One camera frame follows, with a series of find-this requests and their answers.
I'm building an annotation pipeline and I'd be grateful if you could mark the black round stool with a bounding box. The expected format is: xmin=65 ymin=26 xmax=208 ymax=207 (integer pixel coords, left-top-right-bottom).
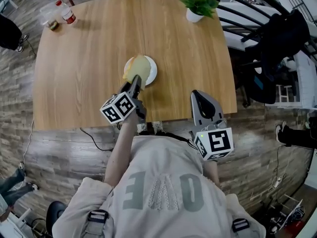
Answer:
xmin=46 ymin=201 xmax=68 ymax=238

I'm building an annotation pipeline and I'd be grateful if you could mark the green potted plant white pot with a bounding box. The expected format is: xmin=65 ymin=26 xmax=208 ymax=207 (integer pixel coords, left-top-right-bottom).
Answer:
xmin=175 ymin=0 xmax=220 ymax=23

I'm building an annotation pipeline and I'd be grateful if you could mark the person's beige shirt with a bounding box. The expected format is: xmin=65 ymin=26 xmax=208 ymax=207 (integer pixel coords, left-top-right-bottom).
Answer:
xmin=52 ymin=134 xmax=267 ymax=238

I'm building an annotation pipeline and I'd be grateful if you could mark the clear plastic bottle red label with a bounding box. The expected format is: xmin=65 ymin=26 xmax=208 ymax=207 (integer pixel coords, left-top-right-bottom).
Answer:
xmin=54 ymin=0 xmax=78 ymax=25

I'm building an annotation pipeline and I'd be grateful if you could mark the thin black cable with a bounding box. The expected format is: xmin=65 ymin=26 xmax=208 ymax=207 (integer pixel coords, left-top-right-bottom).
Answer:
xmin=268 ymin=144 xmax=288 ymax=192

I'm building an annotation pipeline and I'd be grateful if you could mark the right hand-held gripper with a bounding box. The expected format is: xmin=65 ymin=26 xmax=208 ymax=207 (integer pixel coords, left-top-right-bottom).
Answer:
xmin=190 ymin=90 xmax=234 ymax=161

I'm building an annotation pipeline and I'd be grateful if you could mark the black chair with black jacket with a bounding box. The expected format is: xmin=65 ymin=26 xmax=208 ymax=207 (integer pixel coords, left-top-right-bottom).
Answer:
xmin=235 ymin=8 xmax=312 ymax=109

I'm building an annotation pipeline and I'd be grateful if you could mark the person's left forearm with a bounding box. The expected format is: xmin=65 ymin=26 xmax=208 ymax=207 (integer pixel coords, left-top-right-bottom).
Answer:
xmin=103 ymin=112 xmax=140 ymax=188

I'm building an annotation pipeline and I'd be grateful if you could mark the tangle of cables and gear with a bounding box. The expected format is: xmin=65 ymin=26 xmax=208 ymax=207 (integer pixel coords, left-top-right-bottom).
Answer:
xmin=268 ymin=193 xmax=307 ymax=236

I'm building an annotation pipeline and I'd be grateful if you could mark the black strap buckle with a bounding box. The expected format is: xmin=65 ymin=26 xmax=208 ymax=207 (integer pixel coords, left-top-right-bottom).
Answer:
xmin=88 ymin=209 xmax=110 ymax=229
xmin=231 ymin=218 xmax=250 ymax=233

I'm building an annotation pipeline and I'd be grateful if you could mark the clear plastic cup with straw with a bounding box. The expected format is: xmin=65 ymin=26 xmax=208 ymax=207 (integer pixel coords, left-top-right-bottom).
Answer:
xmin=39 ymin=5 xmax=60 ymax=31

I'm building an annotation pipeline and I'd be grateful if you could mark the white round plate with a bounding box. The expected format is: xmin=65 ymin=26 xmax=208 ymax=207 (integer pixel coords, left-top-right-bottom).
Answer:
xmin=123 ymin=55 xmax=158 ymax=86

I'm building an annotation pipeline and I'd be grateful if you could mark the person's right forearm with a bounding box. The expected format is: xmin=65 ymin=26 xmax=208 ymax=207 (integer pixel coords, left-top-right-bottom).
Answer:
xmin=203 ymin=159 xmax=221 ymax=187

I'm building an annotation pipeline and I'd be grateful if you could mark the person's right shoe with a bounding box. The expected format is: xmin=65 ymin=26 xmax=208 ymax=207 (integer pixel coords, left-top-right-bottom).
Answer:
xmin=152 ymin=120 xmax=165 ymax=135

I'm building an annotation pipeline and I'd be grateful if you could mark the black floor cable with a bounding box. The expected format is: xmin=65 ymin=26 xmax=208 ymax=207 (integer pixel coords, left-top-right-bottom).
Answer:
xmin=79 ymin=127 xmax=117 ymax=152

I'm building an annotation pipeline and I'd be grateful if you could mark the white floor cable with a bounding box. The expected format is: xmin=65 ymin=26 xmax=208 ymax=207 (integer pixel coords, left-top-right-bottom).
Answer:
xmin=23 ymin=119 xmax=36 ymax=164

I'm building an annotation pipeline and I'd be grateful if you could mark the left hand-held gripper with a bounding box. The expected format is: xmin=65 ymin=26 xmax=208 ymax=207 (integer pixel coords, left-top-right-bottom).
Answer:
xmin=100 ymin=74 xmax=147 ymax=125

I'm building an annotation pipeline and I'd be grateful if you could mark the white slatted bench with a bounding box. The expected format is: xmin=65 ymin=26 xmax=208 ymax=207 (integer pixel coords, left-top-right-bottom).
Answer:
xmin=266 ymin=50 xmax=317 ymax=109

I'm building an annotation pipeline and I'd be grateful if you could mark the slice of bread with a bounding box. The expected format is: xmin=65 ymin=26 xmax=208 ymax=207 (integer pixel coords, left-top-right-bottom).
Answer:
xmin=122 ymin=55 xmax=152 ymax=84

